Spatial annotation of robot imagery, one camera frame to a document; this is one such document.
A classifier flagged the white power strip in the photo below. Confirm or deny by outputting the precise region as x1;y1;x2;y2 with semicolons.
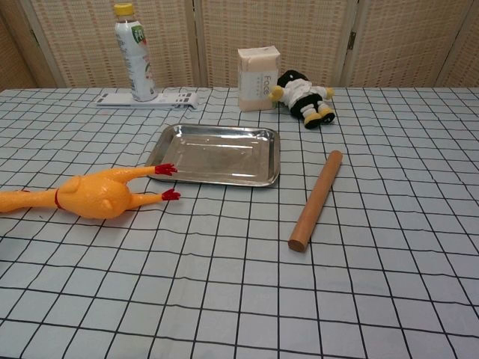
96;91;199;111

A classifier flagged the woven folding screen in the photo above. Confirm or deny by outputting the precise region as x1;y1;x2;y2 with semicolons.
0;0;479;90

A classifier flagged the yellow capped drink bottle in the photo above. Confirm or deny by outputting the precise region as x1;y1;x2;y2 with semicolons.
113;2;159;102

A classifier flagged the facial tissue pack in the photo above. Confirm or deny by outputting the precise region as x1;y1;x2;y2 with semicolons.
237;45;281;113

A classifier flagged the black white plush doll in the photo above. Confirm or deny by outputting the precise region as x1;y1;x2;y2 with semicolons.
269;70;336;130

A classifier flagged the orange rubber chicken toy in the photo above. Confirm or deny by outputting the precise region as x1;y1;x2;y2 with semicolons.
0;162;182;221

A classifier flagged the stainless steel rectangular tray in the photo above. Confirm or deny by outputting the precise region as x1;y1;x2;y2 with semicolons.
144;123;281;188

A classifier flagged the wooden rolling pin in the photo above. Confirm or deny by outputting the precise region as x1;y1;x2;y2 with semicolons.
287;150;344;254

